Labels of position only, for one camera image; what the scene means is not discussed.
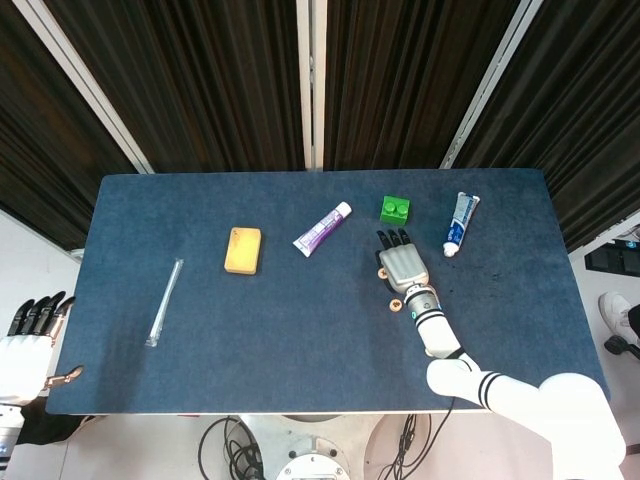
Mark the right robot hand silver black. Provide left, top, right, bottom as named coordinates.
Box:
left=372, top=227, right=432, bottom=295

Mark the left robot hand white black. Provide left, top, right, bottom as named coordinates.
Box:
left=0, top=291, right=85, bottom=407

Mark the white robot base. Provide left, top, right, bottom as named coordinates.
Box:
left=239, top=413, right=386, bottom=480

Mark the green toy brick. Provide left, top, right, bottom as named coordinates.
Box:
left=378, top=195, right=412, bottom=227

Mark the black fabric bundle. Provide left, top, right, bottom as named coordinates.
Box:
left=14, top=399, right=99, bottom=446

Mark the blue white toothpaste tube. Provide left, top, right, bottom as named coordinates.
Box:
left=442, top=191, right=481, bottom=259

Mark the purple toothpaste tube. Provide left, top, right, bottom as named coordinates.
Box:
left=292, top=201, right=353, bottom=259

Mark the blue fabric table mat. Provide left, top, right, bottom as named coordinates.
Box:
left=44, top=168, right=612, bottom=415

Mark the clear wrapped straw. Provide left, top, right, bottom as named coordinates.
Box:
left=144, top=257, right=185, bottom=349

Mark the yellow sponge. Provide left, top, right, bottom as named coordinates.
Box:
left=222, top=226, right=264, bottom=276

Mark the dark pleated curtain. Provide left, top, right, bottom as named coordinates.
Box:
left=322, top=0, right=524, bottom=172
left=455, top=0, right=640, bottom=254
left=44, top=0, right=307, bottom=174
left=0, top=0, right=139, bottom=251

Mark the black device with blue light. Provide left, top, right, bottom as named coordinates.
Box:
left=584, top=238, right=640, bottom=275

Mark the white shoe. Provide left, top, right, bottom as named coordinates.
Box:
left=598, top=292, right=634, bottom=344

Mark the black chair caster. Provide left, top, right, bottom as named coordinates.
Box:
left=603, top=334, right=640, bottom=359

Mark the dark trouser leg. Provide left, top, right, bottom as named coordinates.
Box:
left=622, top=305, right=640, bottom=349

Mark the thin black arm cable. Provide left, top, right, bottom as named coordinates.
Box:
left=417, top=394, right=456, bottom=480

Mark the white frame post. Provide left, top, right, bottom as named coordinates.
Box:
left=12, top=0, right=154, bottom=175
left=439, top=0, right=536, bottom=169
left=295, top=0, right=329, bottom=171

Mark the black cable bundle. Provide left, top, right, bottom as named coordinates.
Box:
left=198, top=414, right=269, bottom=480

